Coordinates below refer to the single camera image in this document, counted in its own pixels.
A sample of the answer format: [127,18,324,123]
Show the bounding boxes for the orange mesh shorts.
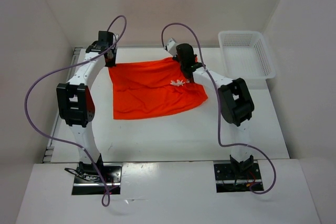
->
[109,58,208,120]

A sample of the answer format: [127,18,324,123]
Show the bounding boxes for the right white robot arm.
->
[166,40,255,178]

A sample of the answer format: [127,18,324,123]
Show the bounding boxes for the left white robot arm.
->
[56,31,119,182]

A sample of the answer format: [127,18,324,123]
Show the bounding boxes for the white plastic basket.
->
[218,30,276,80]

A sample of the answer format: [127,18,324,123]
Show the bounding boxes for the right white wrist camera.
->
[164,38,177,57]

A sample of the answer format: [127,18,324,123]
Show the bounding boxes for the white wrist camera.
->
[112,33,119,44]
[164,38,177,57]

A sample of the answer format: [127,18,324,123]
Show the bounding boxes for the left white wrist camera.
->
[112,33,119,44]

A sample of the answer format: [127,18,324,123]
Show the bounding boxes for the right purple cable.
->
[160,23,277,195]

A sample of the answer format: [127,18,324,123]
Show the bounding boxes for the purple cable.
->
[24,15,128,206]
[160,23,277,195]

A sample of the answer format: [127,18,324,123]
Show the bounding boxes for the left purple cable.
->
[24,15,128,206]

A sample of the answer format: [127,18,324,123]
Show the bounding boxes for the aluminium table edge rail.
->
[42,47,83,164]

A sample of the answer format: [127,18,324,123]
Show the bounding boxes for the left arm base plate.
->
[68,163,122,196]

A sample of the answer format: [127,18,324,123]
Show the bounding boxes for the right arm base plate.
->
[213,161,264,193]

